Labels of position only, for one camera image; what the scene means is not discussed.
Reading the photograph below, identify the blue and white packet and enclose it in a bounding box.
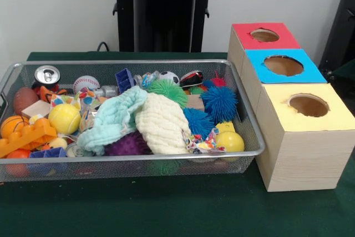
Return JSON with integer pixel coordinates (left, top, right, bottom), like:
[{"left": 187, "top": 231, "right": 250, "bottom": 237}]
[{"left": 134, "top": 70, "right": 160, "bottom": 88}]

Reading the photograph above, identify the wooden box with three holes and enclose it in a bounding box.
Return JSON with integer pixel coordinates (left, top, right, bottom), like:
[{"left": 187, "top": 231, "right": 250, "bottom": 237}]
[{"left": 227, "top": 22, "right": 355, "bottom": 193}]

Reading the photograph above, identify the silver mesh bin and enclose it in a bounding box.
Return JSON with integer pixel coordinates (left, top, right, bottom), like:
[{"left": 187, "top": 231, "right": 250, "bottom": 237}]
[{"left": 0, "top": 59, "right": 266, "bottom": 184}]

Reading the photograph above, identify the black chair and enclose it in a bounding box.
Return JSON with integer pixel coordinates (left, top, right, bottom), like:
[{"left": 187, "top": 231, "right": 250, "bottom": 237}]
[{"left": 318, "top": 0, "right": 355, "bottom": 82}]

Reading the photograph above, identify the large blue spiky ball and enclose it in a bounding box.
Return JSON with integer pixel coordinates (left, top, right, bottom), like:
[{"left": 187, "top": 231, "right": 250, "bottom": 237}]
[{"left": 199, "top": 85, "right": 239, "bottom": 125}]

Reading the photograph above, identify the green spiky ball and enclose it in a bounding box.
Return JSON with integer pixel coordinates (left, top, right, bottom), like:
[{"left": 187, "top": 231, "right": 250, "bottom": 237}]
[{"left": 146, "top": 79, "right": 189, "bottom": 109}]

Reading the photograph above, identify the dark green side table cloth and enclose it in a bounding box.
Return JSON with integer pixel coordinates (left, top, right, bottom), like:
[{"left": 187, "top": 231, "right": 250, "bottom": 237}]
[{"left": 331, "top": 60, "right": 355, "bottom": 82}]

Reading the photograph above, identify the cream white cloth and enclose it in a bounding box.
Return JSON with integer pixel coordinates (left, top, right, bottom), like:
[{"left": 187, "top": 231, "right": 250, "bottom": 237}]
[{"left": 135, "top": 92, "right": 192, "bottom": 155}]

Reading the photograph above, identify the mint green cloth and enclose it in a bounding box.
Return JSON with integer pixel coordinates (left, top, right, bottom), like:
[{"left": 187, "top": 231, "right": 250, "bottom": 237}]
[{"left": 77, "top": 85, "right": 149, "bottom": 157}]

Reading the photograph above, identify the white baseball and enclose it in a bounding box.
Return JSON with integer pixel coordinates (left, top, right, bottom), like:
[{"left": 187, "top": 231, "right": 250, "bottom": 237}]
[{"left": 73, "top": 75, "right": 100, "bottom": 95}]

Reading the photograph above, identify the silver topped soda can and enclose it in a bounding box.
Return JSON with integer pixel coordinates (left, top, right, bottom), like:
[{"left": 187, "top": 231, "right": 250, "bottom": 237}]
[{"left": 31, "top": 65, "right": 61, "bottom": 90}]

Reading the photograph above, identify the yellow tennis ball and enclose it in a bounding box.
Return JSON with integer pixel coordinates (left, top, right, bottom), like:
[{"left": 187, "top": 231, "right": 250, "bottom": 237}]
[{"left": 48, "top": 103, "right": 82, "bottom": 135}]

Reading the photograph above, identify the brown toy football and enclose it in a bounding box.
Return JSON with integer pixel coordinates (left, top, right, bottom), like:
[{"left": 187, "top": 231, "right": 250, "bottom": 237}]
[{"left": 13, "top": 87, "right": 39, "bottom": 115}]

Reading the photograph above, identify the orange toy building brick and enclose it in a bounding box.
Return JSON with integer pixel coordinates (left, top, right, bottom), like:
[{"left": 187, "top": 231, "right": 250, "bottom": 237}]
[{"left": 0, "top": 117, "right": 58, "bottom": 159}]

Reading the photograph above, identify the orange toy basketball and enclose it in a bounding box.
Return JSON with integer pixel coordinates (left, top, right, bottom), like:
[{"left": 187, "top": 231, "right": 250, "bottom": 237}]
[{"left": 0, "top": 115, "right": 31, "bottom": 139}]

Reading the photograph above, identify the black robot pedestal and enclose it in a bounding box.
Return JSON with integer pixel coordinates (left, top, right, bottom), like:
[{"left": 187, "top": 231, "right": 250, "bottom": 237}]
[{"left": 106, "top": 0, "right": 224, "bottom": 53}]

